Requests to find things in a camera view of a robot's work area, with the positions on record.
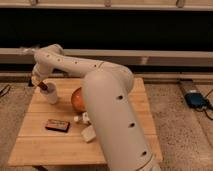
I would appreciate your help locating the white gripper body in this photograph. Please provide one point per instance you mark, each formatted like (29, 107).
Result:
(39, 73)

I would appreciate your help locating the dark red pepper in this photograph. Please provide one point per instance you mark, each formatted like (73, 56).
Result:
(43, 86)

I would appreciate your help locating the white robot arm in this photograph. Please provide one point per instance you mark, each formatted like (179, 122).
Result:
(105, 89)

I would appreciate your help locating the orange bowl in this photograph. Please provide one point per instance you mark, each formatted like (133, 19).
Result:
(77, 100)

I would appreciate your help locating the dark snack bar packet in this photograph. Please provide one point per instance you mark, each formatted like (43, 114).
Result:
(57, 125)

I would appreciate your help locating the wooden table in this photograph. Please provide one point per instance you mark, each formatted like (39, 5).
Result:
(35, 145)

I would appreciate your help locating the white plastic bottle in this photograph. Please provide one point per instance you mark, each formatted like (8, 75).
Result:
(82, 118)

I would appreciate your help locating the white sponge block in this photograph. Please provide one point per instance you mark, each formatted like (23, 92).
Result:
(88, 134)

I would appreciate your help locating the blue device on floor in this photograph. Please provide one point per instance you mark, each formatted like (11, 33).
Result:
(195, 100)

